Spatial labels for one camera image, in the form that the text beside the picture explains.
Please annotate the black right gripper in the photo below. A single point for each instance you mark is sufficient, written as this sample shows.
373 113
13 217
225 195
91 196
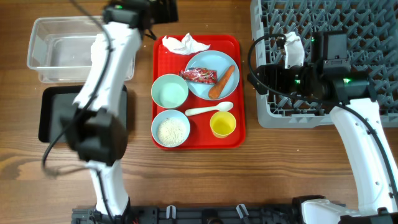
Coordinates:
277 71

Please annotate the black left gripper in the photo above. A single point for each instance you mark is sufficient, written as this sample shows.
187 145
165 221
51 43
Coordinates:
166 16

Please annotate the white tissue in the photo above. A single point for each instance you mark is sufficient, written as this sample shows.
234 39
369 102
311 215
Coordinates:
98 49
188 45

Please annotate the red snack wrapper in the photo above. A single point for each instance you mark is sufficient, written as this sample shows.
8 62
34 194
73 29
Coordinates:
199 75

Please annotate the mint green bowl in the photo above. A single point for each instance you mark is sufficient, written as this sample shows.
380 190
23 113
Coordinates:
169 91

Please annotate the orange carrot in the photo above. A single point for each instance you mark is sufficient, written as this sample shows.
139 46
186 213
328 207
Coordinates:
215 92

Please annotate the light blue bowl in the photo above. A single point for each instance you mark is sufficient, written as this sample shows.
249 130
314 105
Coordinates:
169 114

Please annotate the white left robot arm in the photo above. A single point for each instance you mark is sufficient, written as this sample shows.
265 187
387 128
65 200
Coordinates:
91 126

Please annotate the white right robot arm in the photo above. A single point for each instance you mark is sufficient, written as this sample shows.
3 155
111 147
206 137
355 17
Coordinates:
328 80

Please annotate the grey dishwasher rack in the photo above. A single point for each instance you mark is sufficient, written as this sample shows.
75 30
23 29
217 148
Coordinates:
371 27

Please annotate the light blue plate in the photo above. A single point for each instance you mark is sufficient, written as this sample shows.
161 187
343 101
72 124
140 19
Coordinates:
213 60

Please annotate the white plastic spoon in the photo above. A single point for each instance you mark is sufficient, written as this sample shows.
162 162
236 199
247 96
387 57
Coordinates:
223 106

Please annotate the yellow cup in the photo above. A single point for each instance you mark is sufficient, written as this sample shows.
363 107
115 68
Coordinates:
222 124

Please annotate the red serving tray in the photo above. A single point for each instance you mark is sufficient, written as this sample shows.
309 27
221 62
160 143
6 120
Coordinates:
201 136

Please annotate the clear plastic bin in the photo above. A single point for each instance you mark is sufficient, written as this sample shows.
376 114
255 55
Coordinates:
59 49

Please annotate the black tray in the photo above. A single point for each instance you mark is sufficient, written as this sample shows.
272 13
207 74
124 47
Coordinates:
57 98

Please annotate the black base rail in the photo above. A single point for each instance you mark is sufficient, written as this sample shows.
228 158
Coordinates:
239 214

